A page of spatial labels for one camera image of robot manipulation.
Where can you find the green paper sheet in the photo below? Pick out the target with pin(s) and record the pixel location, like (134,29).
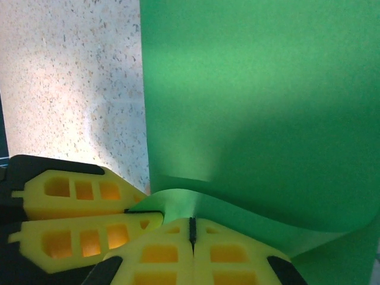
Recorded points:
(252,89)

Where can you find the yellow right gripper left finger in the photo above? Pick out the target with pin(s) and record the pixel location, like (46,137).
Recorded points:
(160,234)

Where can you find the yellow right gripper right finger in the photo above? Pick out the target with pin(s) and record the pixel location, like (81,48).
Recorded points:
(231,237)

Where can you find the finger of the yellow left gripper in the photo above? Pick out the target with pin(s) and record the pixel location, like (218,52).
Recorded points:
(89,225)
(59,205)

